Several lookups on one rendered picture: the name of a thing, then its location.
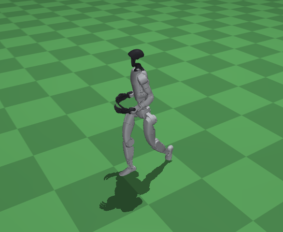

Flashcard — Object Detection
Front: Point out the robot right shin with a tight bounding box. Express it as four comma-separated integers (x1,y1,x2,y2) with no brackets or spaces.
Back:
123,142,134,169

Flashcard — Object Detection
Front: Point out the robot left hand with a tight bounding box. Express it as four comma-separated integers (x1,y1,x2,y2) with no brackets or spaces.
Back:
114,104,136,114

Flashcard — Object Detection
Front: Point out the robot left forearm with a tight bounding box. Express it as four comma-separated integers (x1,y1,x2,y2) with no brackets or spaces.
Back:
130,96,154,115

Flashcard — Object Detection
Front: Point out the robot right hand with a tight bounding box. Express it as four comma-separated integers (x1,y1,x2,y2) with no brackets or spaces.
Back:
115,91,133,105

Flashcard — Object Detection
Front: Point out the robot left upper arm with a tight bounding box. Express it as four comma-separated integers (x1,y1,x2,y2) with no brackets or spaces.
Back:
137,73,154,100

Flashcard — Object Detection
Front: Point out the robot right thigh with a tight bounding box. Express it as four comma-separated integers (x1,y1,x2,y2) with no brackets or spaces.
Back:
122,113,138,147

